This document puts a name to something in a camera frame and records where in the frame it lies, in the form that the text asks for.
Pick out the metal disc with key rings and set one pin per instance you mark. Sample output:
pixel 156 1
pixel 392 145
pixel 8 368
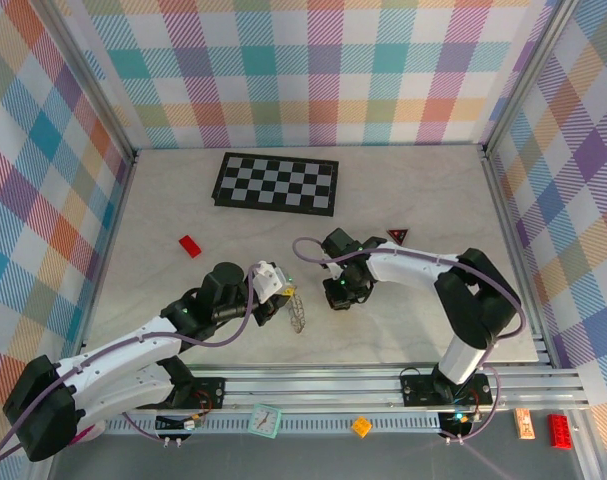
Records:
pixel 297 315

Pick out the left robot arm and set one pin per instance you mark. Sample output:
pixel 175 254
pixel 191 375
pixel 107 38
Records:
pixel 123 360

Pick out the small red block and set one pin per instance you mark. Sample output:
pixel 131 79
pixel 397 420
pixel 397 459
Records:
pixel 190 246

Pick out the red black triangle piece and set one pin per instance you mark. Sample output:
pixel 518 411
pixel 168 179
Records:
pixel 398 235

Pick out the teal toy clock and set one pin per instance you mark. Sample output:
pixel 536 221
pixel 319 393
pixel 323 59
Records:
pixel 264 421

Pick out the black grey checkerboard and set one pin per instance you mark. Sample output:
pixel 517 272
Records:
pixel 275 184

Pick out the black connector board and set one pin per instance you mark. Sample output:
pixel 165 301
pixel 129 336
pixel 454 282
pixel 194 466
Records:
pixel 173 423
pixel 458 425

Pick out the orange toy brick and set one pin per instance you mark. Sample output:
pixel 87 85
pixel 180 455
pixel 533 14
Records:
pixel 362 426

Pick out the pink dome button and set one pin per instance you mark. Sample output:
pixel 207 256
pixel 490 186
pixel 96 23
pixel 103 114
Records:
pixel 90 434

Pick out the wooden printed block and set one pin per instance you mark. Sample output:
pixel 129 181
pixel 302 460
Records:
pixel 524 424

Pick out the red toy brick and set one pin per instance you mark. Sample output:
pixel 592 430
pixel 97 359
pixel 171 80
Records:
pixel 561 431

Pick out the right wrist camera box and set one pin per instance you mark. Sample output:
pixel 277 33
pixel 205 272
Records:
pixel 333 270

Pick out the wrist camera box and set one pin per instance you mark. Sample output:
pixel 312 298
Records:
pixel 270 280
pixel 333 270

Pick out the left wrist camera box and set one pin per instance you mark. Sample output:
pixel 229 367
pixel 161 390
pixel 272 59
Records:
pixel 270 280

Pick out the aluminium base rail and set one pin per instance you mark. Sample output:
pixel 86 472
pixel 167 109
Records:
pixel 308 387

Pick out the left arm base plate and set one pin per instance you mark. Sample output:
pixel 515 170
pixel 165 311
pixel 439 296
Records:
pixel 208 392

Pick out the aluminium side rail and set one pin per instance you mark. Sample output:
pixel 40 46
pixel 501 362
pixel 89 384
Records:
pixel 503 210
pixel 123 200

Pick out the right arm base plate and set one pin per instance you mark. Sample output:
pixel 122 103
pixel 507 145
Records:
pixel 418 390

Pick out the aluminium frame post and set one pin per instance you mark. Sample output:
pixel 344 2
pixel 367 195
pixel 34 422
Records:
pixel 528 75
pixel 93 85

